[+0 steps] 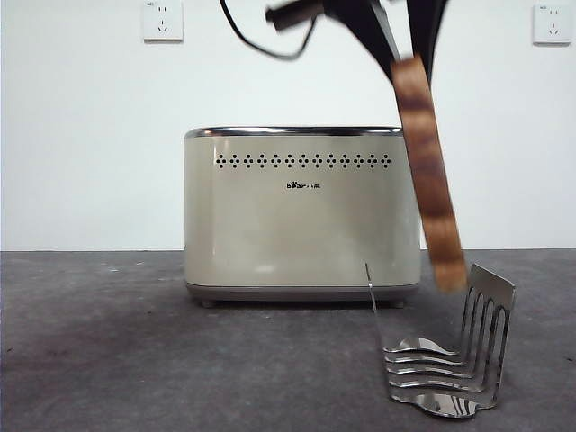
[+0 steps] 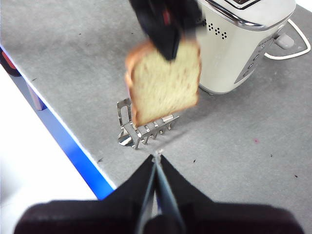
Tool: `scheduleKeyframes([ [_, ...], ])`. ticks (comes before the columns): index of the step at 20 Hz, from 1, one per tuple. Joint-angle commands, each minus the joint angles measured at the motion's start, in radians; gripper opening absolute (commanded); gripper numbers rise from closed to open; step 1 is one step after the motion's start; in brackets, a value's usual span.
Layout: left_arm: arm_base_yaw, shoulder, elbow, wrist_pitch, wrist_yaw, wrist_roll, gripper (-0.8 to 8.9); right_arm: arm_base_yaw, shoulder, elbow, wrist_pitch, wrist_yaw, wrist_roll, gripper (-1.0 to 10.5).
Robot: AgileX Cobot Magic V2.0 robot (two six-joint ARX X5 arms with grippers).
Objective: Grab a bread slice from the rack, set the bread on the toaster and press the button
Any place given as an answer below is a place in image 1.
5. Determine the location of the brown toasted bread slice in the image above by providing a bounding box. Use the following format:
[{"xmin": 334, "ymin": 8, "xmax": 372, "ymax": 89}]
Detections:
[{"xmin": 389, "ymin": 54, "xmax": 469, "ymax": 294}]

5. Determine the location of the cream two-slot toaster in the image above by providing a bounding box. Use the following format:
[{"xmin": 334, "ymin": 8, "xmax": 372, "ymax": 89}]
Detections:
[{"xmin": 183, "ymin": 125, "xmax": 423, "ymax": 310}]

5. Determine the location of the shiny steel toast rack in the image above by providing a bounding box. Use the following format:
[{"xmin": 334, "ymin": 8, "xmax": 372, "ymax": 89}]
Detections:
[{"xmin": 364, "ymin": 262, "xmax": 518, "ymax": 419}]

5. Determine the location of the black cable with plug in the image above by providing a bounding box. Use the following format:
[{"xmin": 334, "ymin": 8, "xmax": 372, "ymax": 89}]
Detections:
[{"xmin": 219, "ymin": 0, "xmax": 328, "ymax": 62}]

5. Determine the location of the white wall socket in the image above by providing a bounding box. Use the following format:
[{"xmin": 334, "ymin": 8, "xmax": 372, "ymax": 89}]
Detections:
[
  {"xmin": 533, "ymin": 3, "xmax": 569, "ymax": 46},
  {"xmin": 143, "ymin": 0, "xmax": 185, "ymax": 44}
]

